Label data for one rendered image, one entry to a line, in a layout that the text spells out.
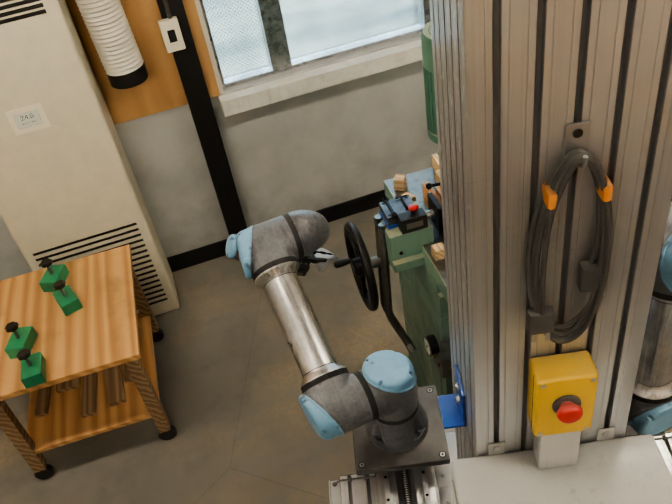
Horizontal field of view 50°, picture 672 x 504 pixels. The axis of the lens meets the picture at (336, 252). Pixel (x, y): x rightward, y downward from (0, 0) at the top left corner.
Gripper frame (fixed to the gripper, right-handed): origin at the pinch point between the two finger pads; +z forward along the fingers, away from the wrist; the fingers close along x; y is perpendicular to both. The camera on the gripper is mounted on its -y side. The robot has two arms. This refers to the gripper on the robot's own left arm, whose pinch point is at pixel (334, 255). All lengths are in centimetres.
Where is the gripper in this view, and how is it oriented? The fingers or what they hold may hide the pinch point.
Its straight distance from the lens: 233.8
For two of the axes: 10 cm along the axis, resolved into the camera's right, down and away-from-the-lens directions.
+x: 2.6, 6.0, -7.6
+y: -3.5, 7.9, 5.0
